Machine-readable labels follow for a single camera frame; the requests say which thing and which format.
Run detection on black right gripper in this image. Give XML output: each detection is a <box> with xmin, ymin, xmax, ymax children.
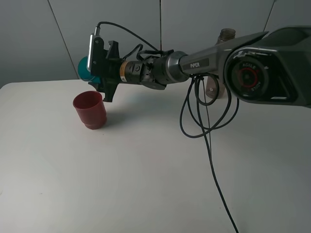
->
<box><xmin>88</xmin><ymin>40</ymin><xmax>122</xmax><ymax>102</ymax></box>

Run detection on teal transparent plastic cup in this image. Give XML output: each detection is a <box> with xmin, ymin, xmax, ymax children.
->
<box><xmin>77</xmin><ymin>56</ymin><xmax>101</xmax><ymax>83</ymax></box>

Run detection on smoky transparent water bottle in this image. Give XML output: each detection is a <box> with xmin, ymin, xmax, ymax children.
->
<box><xmin>205</xmin><ymin>28</ymin><xmax>237</xmax><ymax>100</ymax></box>

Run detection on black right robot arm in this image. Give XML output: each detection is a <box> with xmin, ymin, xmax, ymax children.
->
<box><xmin>86</xmin><ymin>26</ymin><xmax>311</xmax><ymax>107</ymax></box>

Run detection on red plastic cup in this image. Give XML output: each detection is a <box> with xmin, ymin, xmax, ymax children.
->
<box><xmin>73</xmin><ymin>91</ymin><xmax>107</xmax><ymax>130</ymax></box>

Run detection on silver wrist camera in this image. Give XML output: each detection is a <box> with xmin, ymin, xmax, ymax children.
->
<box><xmin>87</xmin><ymin>33</ymin><xmax>104</xmax><ymax>75</ymax></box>

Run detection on black camera cable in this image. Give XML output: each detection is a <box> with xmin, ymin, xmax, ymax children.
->
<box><xmin>93</xmin><ymin>21</ymin><xmax>240</xmax><ymax>233</ymax></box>

